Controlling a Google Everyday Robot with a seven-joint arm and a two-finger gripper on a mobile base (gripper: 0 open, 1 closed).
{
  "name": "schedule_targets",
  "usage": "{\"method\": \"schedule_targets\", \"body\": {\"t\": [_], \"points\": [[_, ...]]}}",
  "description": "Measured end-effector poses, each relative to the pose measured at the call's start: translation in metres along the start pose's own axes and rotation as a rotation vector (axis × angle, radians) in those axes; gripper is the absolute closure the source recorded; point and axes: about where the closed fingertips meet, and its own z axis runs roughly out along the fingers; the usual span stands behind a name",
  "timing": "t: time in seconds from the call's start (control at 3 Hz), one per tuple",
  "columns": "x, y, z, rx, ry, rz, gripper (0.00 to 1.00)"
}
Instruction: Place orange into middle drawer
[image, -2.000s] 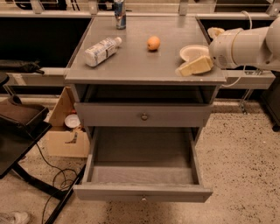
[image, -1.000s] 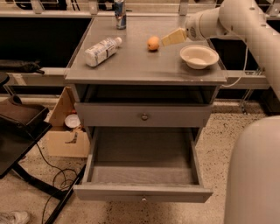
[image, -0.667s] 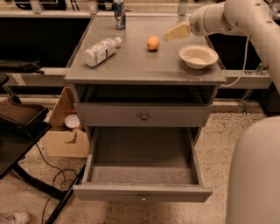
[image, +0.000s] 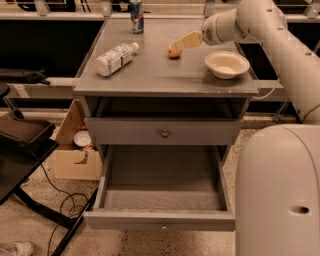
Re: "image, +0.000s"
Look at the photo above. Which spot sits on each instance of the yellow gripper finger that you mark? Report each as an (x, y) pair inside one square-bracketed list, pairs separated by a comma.
[(190, 40)]

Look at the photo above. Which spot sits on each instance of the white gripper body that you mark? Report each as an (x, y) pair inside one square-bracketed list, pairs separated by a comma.
[(213, 32)]

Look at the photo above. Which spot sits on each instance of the orange fruit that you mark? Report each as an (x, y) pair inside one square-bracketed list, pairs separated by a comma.
[(172, 53)]

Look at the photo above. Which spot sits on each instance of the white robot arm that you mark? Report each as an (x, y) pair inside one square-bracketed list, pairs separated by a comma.
[(277, 194)]

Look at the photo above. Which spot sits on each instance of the grey drawer cabinet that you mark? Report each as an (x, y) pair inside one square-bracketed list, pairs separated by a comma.
[(153, 85)]

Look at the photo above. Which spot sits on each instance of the closed grey top drawer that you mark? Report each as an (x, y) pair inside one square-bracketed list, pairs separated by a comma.
[(162, 131)]

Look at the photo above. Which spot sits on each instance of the open grey middle drawer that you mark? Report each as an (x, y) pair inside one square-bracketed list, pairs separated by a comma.
[(174, 188)]

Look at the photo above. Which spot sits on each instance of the blue silver drink can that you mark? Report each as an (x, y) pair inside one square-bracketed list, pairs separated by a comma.
[(137, 16)]

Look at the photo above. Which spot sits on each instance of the clear plastic water bottle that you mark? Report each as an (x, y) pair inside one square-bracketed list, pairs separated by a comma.
[(114, 59)]

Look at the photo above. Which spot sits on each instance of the small white bowl in box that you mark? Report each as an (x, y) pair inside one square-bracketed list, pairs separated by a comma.
[(82, 138)]

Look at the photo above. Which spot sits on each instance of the black object on ledge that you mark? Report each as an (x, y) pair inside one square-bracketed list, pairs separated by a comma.
[(23, 76)]

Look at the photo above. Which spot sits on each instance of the cardboard box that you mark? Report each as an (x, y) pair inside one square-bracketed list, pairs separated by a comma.
[(70, 161)]

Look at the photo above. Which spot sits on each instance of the white shoe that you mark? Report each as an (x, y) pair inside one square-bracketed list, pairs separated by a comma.
[(17, 249)]

